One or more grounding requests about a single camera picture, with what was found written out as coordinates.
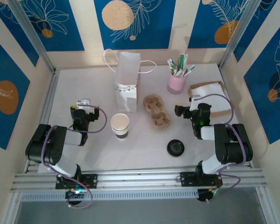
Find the brown pulp cup carrier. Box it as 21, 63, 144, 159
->
143, 93, 172, 128

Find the stack of paper cups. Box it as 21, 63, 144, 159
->
110, 113, 130, 141

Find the black cup lid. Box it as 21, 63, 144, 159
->
167, 139, 185, 157

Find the white paper gift bag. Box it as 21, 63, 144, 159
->
104, 49, 157, 113

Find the brown cardboard napkin tray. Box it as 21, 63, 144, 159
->
188, 80, 235, 117

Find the white napkin stack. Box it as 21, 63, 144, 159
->
191, 82, 233, 114

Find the pink cylindrical holder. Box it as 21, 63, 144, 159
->
167, 70, 188, 95

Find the white straw with green tip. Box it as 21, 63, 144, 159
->
184, 64, 196, 77

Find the white sachet with green print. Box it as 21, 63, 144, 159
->
167, 58, 178, 71

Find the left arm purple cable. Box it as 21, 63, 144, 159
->
41, 105, 108, 210

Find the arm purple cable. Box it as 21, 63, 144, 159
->
41, 105, 108, 210
193, 93, 247, 190

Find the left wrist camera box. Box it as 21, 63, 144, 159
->
77, 98, 91, 110

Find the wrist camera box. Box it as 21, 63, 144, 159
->
189, 94, 201, 111
77, 98, 91, 110

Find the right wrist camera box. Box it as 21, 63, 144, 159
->
189, 94, 201, 111

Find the aluminium side rail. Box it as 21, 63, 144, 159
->
24, 69, 61, 174

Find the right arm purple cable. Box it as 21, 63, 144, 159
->
193, 93, 247, 190

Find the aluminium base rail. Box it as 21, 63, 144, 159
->
10, 167, 269, 192

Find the aluminium frame post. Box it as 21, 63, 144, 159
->
8, 0, 56, 73
218, 0, 264, 70

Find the grey slotted cable duct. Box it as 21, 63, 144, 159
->
20, 189, 199, 203

